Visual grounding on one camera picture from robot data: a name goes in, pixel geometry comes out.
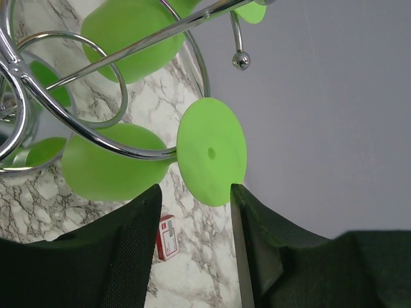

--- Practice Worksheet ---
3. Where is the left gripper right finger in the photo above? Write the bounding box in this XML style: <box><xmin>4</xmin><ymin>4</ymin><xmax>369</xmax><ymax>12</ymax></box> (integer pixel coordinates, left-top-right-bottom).
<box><xmin>231</xmin><ymin>184</ymin><xmax>410</xmax><ymax>307</ymax></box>

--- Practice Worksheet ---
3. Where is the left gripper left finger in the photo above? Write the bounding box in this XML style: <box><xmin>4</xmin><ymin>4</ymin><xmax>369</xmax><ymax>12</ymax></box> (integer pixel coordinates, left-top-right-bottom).
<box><xmin>1</xmin><ymin>185</ymin><xmax>162</xmax><ymax>307</ymax></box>

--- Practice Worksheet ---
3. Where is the green wine glass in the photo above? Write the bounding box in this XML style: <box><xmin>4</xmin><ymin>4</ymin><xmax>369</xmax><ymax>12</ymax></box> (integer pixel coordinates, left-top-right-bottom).
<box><xmin>61</xmin><ymin>98</ymin><xmax>247</xmax><ymax>207</ymax></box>
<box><xmin>80</xmin><ymin>0</ymin><xmax>267</xmax><ymax>85</ymax></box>

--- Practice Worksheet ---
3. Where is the chrome wine glass rack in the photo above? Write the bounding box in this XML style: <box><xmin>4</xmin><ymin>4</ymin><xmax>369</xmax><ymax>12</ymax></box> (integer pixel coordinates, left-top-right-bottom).
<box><xmin>1</xmin><ymin>1</ymin><xmax>263</xmax><ymax>161</ymax></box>

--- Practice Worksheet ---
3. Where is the small red white box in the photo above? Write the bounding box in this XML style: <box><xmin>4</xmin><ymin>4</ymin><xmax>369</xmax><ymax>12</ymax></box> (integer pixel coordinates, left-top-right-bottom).
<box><xmin>156</xmin><ymin>214</ymin><xmax>179</xmax><ymax>261</ymax></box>

